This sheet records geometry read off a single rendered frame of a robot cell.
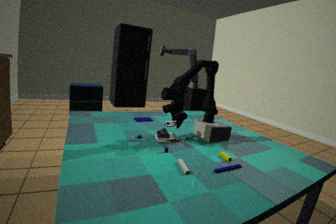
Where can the yellow rectangular block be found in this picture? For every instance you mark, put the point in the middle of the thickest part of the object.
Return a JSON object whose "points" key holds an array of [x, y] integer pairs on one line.
{"points": [[226, 156]]}

